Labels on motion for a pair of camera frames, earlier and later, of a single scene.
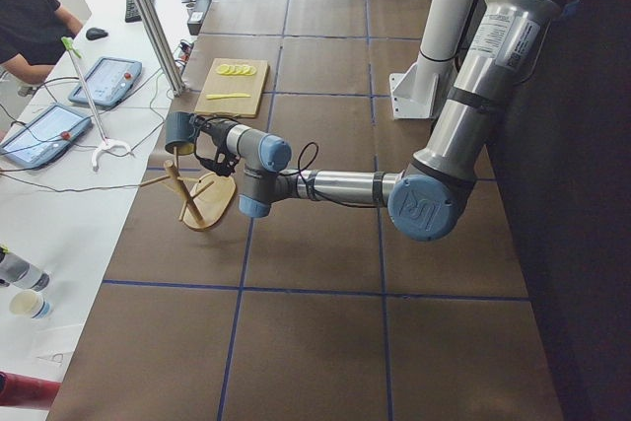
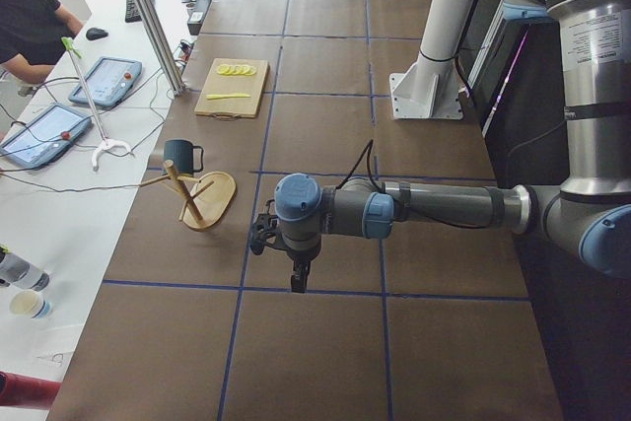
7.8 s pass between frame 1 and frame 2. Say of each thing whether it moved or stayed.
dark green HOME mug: moved
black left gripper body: moved
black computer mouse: stayed
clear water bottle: stayed
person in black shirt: stayed
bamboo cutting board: stayed
